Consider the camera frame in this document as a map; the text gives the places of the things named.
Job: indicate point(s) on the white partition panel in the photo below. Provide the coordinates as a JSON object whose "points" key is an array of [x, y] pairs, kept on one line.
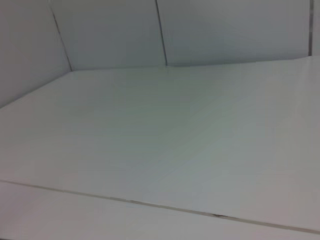
{"points": [[110, 32], [232, 27], [316, 25], [25, 50]]}

